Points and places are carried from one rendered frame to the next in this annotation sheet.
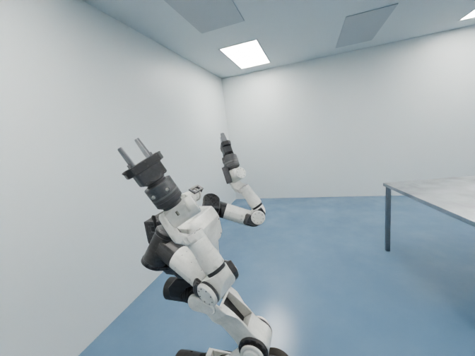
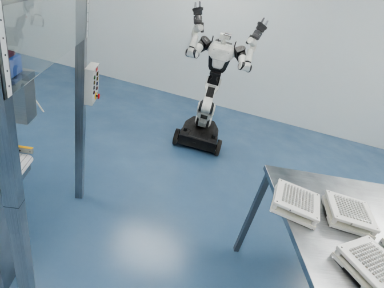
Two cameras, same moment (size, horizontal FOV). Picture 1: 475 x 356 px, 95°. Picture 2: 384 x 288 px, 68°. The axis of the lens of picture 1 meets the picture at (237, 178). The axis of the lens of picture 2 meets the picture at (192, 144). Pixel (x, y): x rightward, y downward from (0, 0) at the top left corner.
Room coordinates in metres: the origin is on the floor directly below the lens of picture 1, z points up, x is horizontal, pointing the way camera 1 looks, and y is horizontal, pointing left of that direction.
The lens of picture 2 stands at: (-0.03, -2.90, 1.85)
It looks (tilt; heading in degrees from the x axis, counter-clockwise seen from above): 31 degrees down; 73
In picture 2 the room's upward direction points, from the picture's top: 14 degrees clockwise
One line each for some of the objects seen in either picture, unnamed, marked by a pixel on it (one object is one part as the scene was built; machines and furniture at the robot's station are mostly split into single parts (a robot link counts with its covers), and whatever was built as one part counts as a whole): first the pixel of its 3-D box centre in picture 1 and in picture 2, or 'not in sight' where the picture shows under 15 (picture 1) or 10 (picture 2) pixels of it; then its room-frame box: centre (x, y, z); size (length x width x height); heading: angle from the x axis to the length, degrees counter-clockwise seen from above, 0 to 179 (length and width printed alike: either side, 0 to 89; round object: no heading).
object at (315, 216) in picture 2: not in sight; (297, 199); (0.96, -1.85, 0.90); 0.25 x 0.24 x 0.02; 58
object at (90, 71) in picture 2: not in sight; (91, 83); (-0.24, -0.89, 1.03); 0.17 x 0.06 x 0.26; 83
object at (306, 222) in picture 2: not in sight; (294, 205); (0.96, -1.85, 0.85); 0.24 x 0.24 x 0.02; 58
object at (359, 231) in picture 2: not in sight; (346, 216); (1.27, -1.92, 0.85); 0.24 x 0.24 x 0.02; 68
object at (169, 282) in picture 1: (190, 285); (214, 76); (1.02, 0.31, 0.83); 0.28 x 0.13 x 0.18; 71
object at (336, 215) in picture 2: not in sight; (351, 210); (1.27, -1.92, 0.90); 0.25 x 0.24 x 0.02; 68
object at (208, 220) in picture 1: (186, 239); (220, 55); (1.01, 0.28, 1.10); 0.34 x 0.30 x 0.36; 161
